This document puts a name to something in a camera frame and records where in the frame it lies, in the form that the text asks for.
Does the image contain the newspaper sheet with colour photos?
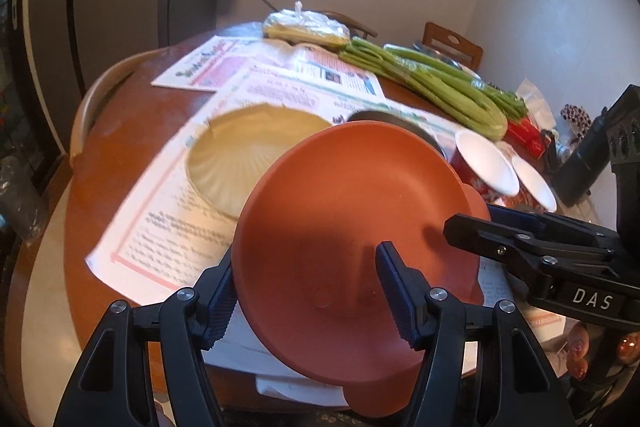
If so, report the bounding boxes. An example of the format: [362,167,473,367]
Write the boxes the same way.
[285,44,386,100]

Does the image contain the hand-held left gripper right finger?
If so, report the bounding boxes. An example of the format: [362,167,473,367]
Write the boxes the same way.
[375,241,576,427]

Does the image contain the wooden chair with oval mark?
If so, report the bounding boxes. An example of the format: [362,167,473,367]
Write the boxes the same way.
[422,23,483,70]

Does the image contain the clear plastic bag of corn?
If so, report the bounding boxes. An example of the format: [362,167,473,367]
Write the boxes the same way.
[263,2,351,48]

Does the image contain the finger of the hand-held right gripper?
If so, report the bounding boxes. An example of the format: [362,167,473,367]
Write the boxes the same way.
[486,203,623,253]
[444,213,621,295]

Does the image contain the light wooden chair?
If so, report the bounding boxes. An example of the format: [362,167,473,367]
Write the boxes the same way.
[70,52,161,158]

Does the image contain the orange plate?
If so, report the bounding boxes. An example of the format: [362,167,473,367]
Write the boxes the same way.
[231,121,493,419]

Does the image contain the celery bunch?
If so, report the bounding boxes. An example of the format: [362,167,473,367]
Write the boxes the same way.
[340,38,508,142]
[385,44,528,122]

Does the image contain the beige ribbed plate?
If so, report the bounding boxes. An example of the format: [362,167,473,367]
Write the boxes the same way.
[185,103,333,220]

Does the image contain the large newspaper sheet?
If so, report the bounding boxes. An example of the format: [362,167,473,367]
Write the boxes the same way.
[85,64,481,408]

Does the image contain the wooden chair with curved back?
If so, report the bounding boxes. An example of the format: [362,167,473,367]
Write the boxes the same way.
[320,11,378,40]

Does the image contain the newspaper sheet with green header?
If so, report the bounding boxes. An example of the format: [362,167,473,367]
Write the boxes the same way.
[150,36,296,92]

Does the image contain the person's right hand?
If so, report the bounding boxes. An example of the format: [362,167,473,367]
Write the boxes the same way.
[562,321,640,384]

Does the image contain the black-and-white patterned cup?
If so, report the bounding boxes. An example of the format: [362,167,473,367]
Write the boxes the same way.
[560,104,594,134]

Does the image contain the red and white paper bowl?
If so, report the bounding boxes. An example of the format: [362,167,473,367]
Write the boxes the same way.
[449,129,521,198]
[510,154,558,214]

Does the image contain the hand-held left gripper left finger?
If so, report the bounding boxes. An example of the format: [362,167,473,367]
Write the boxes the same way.
[52,252,238,427]

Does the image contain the red tissue box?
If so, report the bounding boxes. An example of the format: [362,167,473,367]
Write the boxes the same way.
[506,79,557,158]

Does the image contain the metal bowl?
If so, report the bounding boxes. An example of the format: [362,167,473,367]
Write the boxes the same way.
[345,109,448,160]

